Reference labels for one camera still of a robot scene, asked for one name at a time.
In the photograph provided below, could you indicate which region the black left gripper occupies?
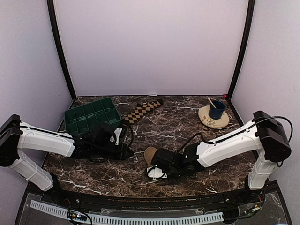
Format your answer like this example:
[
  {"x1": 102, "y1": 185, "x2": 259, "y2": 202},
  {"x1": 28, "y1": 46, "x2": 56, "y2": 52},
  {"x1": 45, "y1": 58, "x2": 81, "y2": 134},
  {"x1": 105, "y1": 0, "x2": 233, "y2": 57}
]
[{"x1": 93, "y1": 142, "x2": 134, "y2": 160}]

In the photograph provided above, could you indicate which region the green plastic divider tray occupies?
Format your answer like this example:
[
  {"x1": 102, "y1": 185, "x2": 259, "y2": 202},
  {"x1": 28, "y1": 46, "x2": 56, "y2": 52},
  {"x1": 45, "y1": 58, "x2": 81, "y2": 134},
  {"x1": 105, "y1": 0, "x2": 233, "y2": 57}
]
[{"x1": 64, "y1": 97, "x2": 122, "y2": 135}]

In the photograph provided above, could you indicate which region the tan ribbed sock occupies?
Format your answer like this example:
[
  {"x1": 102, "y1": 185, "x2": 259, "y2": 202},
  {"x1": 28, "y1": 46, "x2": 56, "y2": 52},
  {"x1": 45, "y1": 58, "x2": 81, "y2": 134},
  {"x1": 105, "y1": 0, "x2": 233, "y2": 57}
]
[{"x1": 144, "y1": 147, "x2": 157, "y2": 167}]

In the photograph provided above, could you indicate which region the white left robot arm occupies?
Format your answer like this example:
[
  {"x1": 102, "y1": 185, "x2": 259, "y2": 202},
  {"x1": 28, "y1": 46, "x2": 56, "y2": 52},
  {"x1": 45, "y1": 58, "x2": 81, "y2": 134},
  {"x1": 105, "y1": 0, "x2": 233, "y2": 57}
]
[{"x1": 0, "y1": 114, "x2": 134, "y2": 204}]

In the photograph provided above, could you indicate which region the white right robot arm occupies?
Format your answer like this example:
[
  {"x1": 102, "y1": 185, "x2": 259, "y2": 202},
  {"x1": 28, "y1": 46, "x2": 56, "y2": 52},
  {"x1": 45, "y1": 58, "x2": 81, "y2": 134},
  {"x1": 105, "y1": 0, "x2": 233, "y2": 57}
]
[{"x1": 144, "y1": 111, "x2": 292, "y2": 203}]

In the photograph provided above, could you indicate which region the cream floral plate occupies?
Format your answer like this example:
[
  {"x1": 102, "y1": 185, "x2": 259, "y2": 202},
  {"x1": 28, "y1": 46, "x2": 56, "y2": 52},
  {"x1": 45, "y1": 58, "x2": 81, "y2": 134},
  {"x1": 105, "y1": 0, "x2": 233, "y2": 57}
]
[{"x1": 198, "y1": 105, "x2": 230, "y2": 128}]

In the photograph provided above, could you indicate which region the brown argyle sock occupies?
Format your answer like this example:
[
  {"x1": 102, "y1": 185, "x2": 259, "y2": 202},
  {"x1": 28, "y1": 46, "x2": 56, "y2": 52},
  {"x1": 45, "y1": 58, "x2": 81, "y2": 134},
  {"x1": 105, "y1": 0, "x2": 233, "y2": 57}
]
[{"x1": 121, "y1": 99, "x2": 164, "y2": 126}]

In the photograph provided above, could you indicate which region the blue speckled mug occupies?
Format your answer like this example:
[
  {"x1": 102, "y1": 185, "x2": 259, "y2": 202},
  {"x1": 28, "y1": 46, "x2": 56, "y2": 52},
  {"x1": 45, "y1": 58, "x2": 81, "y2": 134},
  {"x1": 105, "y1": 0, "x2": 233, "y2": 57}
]
[{"x1": 209, "y1": 100, "x2": 225, "y2": 120}]

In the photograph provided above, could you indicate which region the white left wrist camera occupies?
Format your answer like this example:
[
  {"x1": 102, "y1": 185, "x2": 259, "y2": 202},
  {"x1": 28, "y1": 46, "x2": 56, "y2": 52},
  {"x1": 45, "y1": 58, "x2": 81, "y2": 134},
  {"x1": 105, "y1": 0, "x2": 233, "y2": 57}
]
[{"x1": 110, "y1": 127, "x2": 123, "y2": 145}]

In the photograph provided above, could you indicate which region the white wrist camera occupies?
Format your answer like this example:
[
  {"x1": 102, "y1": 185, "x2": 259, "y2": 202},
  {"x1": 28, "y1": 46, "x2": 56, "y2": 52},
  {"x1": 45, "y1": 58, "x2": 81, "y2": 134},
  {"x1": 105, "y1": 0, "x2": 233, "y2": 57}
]
[
  {"x1": 146, "y1": 166, "x2": 167, "y2": 180},
  {"x1": 110, "y1": 127, "x2": 123, "y2": 145}
]

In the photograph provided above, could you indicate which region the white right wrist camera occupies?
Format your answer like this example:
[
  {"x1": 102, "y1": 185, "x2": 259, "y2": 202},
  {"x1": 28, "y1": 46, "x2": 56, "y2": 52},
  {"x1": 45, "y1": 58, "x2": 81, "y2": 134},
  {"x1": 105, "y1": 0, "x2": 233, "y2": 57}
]
[{"x1": 146, "y1": 166, "x2": 167, "y2": 180}]

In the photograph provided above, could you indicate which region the white slotted cable duct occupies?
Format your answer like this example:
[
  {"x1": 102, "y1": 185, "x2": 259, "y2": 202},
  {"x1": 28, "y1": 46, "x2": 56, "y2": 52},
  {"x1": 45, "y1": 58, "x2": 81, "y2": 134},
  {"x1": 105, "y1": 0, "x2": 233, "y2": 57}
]
[{"x1": 30, "y1": 200, "x2": 224, "y2": 225}]

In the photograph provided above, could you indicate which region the black front rail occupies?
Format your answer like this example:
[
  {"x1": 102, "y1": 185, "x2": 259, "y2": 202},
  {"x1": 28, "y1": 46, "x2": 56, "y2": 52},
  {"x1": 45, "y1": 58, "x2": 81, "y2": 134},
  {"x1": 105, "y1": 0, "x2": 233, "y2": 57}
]
[{"x1": 62, "y1": 190, "x2": 245, "y2": 209}]

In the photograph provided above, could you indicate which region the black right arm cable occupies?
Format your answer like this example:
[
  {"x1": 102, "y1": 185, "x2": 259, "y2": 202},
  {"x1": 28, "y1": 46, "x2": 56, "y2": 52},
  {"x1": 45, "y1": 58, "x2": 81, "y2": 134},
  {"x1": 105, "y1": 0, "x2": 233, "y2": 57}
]
[{"x1": 178, "y1": 116, "x2": 293, "y2": 167}]

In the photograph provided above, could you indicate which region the left black frame post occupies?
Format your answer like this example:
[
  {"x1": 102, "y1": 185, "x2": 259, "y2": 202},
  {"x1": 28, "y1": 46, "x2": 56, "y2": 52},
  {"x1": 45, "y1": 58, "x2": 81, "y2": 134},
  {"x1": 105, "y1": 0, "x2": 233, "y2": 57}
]
[{"x1": 46, "y1": 0, "x2": 77, "y2": 101}]

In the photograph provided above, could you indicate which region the black frame post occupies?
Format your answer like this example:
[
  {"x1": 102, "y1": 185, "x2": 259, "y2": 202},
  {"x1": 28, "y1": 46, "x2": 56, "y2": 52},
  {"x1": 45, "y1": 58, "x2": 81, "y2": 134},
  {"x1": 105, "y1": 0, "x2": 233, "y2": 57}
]
[
  {"x1": 46, "y1": 0, "x2": 77, "y2": 101},
  {"x1": 226, "y1": 0, "x2": 255, "y2": 102}
]

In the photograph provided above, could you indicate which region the right black frame post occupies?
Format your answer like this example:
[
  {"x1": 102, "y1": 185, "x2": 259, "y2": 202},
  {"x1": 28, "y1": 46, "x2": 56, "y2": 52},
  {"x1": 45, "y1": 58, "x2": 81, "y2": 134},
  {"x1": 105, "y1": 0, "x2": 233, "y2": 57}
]
[{"x1": 226, "y1": 0, "x2": 255, "y2": 102}]

